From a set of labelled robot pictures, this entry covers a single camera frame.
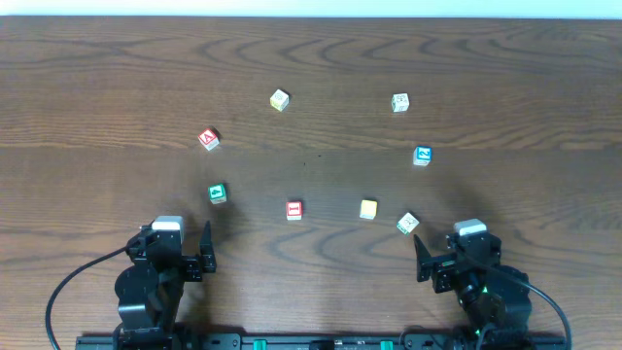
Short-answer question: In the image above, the blue number 2 block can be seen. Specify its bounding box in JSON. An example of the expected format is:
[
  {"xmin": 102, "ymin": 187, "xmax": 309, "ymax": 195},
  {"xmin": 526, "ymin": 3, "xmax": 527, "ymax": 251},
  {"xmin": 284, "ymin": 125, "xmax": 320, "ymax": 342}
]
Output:
[{"xmin": 413, "ymin": 146, "xmax": 432, "ymax": 166}]

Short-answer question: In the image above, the green R wooden block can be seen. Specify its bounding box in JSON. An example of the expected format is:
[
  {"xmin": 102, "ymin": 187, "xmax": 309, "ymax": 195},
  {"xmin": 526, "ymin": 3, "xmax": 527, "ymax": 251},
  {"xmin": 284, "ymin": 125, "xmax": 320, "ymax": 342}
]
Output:
[{"xmin": 397, "ymin": 212, "xmax": 420, "ymax": 235}]

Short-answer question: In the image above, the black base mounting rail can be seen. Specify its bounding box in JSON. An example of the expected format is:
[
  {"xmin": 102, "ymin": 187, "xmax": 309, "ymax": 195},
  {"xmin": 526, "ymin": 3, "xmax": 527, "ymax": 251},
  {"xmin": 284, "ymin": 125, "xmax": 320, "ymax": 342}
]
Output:
[{"xmin": 75, "ymin": 332, "xmax": 568, "ymax": 350}]

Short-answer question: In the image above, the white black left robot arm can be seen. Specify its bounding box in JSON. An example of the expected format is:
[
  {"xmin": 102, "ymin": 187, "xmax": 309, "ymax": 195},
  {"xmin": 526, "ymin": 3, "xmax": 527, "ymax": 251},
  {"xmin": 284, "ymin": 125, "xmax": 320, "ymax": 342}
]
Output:
[{"xmin": 113, "ymin": 216, "xmax": 217, "ymax": 350}]

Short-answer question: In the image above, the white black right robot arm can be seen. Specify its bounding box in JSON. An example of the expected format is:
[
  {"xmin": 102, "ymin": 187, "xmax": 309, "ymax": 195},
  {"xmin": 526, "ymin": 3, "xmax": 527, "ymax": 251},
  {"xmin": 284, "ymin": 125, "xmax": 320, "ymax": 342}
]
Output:
[{"xmin": 414, "ymin": 231, "xmax": 532, "ymax": 349}]

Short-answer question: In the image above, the red letter A block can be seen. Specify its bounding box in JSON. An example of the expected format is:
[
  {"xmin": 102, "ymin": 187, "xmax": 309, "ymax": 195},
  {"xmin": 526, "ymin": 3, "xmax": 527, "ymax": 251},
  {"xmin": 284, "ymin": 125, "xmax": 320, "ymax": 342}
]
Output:
[{"xmin": 197, "ymin": 127, "xmax": 220, "ymax": 152}]

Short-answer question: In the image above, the green picture wooden block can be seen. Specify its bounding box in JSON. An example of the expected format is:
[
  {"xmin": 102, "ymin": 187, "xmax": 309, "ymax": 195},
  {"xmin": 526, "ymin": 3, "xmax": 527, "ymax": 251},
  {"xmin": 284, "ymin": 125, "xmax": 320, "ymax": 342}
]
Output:
[{"xmin": 208, "ymin": 183, "xmax": 227, "ymax": 204}]

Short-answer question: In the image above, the yellow O wooden block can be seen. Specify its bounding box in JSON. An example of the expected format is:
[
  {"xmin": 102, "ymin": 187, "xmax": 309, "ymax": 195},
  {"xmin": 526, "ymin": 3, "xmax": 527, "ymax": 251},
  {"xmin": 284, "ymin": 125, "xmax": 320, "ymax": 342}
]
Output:
[{"xmin": 269, "ymin": 88, "xmax": 290, "ymax": 112}]

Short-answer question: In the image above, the red letter I block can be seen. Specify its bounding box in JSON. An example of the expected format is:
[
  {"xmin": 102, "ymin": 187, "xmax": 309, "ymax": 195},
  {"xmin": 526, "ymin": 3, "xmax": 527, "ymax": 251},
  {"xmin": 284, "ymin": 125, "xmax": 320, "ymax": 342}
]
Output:
[{"xmin": 286, "ymin": 201, "xmax": 303, "ymax": 221}]

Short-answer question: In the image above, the plain picture wooden block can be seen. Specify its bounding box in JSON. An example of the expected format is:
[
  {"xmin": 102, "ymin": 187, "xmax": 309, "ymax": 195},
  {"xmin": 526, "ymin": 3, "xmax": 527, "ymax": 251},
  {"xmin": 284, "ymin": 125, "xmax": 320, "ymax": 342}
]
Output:
[{"xmin": 391, "ymin": 92, "xmax": 410, "ymax": 113}]

